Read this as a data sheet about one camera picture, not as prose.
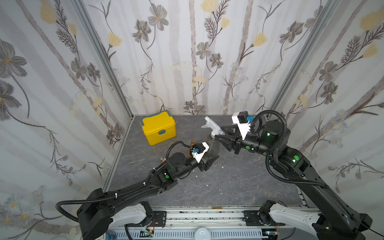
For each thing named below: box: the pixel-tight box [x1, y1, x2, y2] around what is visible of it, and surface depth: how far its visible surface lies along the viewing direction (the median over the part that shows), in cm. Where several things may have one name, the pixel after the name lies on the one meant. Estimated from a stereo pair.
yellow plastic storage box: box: [140, 110, 177, 146], surface depth 98 cm
